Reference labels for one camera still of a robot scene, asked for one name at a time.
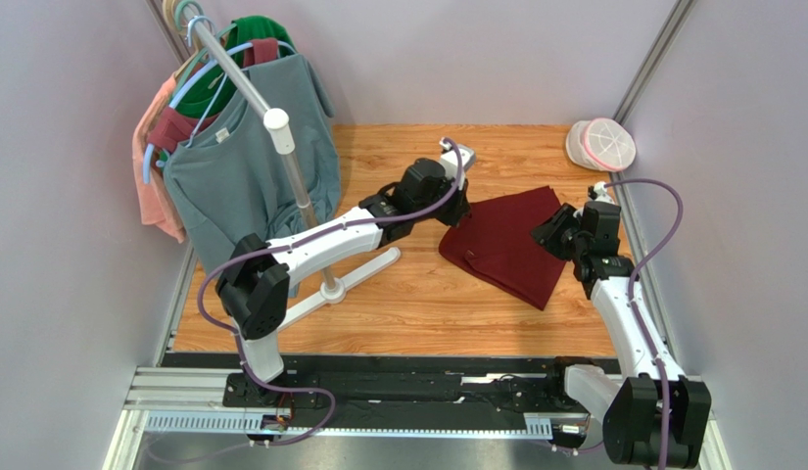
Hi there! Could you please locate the silver and white clothes rack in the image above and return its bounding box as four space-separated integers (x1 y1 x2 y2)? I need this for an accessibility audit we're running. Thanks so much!
165 1 401 334

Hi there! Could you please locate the pink t-shirt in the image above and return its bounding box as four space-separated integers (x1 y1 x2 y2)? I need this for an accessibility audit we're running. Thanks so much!
131 75 186 243

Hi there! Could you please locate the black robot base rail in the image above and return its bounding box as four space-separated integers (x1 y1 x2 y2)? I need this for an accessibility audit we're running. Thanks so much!
159 352 679 451

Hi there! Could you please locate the light blue clothes hanger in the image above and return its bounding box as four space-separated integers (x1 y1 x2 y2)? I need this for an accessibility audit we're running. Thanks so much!
133 15 297 189

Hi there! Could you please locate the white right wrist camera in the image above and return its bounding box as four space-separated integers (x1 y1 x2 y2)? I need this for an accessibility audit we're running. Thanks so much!
588 181 616 205

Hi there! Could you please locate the white and pink mesh bag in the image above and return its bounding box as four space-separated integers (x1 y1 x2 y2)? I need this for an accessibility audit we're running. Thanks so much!
565 117 637 172

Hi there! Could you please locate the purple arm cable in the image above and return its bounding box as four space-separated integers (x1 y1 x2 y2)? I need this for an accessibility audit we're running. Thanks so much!
142 136 467 465
549 178 686 470

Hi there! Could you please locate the aluminium frame post right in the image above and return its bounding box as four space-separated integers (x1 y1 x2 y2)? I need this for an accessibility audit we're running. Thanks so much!
613 0 697 124

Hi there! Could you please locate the dark red cloth napkin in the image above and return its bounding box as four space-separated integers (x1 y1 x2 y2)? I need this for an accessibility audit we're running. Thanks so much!
438 186 565 310

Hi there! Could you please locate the blue-grey t-shirt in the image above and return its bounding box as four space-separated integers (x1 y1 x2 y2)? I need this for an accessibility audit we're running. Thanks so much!
164 55 342 271

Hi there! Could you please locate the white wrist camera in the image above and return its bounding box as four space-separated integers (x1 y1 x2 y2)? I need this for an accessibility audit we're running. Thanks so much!
588 181 616 205
438 138 476 180

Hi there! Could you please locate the dark red t-shirt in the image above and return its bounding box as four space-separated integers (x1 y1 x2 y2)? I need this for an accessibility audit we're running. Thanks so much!
148 39 278 155

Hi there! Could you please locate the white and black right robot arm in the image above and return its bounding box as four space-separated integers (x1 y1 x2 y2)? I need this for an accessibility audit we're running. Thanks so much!
531 201 712 469

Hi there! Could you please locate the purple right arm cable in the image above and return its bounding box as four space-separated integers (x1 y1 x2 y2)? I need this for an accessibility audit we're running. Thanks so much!
549 178 686 470

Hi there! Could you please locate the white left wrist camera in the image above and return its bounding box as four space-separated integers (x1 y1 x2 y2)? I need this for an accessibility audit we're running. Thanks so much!
438 138 476 180

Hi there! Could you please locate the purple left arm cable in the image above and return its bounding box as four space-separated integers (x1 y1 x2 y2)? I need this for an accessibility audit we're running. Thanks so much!
142 136 467 465

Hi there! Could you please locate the green t-shirt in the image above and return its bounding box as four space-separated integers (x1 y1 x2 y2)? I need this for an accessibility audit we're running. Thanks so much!
175 16 296 118

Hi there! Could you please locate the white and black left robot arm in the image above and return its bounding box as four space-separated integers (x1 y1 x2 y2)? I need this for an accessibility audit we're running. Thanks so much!
215 147 476 382

